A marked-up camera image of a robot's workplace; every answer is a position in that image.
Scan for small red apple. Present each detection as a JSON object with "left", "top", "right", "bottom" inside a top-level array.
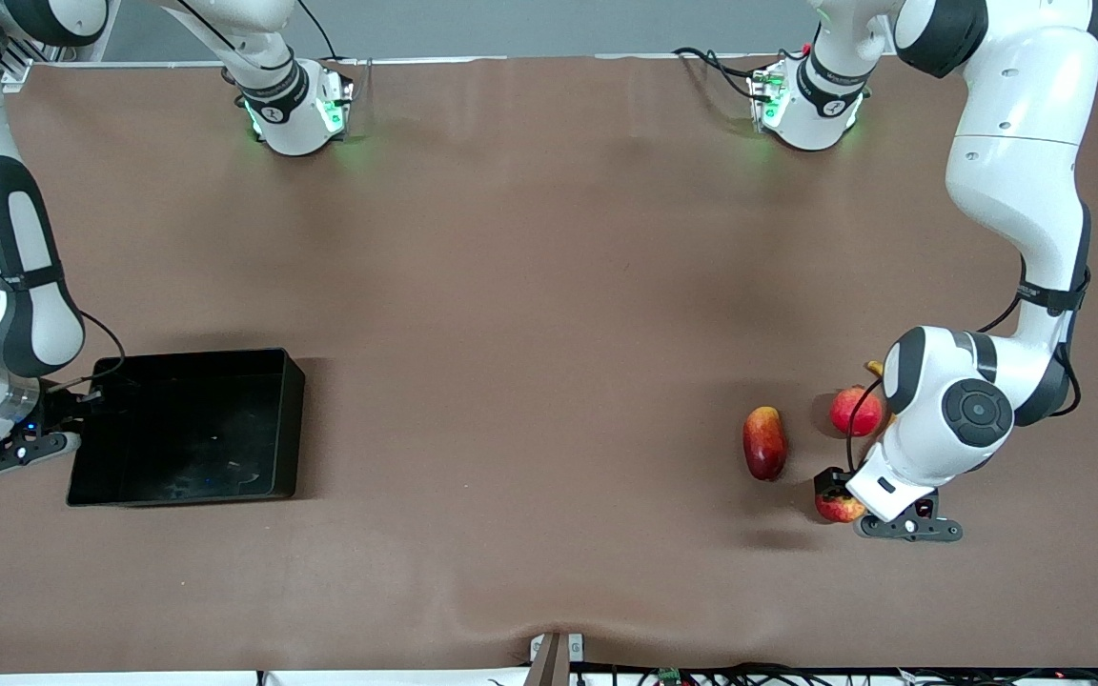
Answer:
[{"left": 815, "top": 484, "right": 866, "bottom": 524}]

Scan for yellow banana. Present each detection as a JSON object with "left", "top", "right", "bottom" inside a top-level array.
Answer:
[{"left": 865, "top": 360, "right": 897, "bottom": 432}]

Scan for black plastic box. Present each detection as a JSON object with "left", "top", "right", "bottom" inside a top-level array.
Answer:
[{"left": 66, "top": 348, "right": 307, "bottom": 508}]

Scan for large red round apple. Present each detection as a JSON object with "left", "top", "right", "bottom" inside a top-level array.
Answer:
[{"left": 829, "top": 385, "right": 885, "bottom": 437}]

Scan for red yellow mango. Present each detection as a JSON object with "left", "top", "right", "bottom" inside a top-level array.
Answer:
[{"left": 742, "top": 406, "right": 789, "bottom": 481}]

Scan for brown table mat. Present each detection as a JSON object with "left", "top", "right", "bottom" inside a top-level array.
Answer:
[{"left": 0, "top": 52, "right": 1098, "bottom": 679}]

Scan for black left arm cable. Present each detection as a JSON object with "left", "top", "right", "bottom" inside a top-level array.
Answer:
[{"left": 844, "top": 205, "right": 1093, "bottom": 470}]

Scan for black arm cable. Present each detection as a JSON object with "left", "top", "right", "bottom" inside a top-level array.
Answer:
[
  {"left": 844, "top": 205, "right": 1093, "bottom": 470},
  {"left": 0, "top": 10, "right": 129, "bottom": 396}
]

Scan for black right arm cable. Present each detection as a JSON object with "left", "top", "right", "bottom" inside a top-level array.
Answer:
[{"left": 0, "top": 10, "right": 129, "bottom": 396}]

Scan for aluminium frame profile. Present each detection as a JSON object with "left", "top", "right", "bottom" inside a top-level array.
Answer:
[{"left": 0, "top": 33, "right": 40, "bottom": 93}]

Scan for black base cable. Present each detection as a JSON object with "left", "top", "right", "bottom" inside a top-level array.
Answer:
[
  {"left": 296, "top": 0, "right": 340, "bottom": 63},
  {"left": 673, "top": 46, "right": 760, "bottom": 96}
]

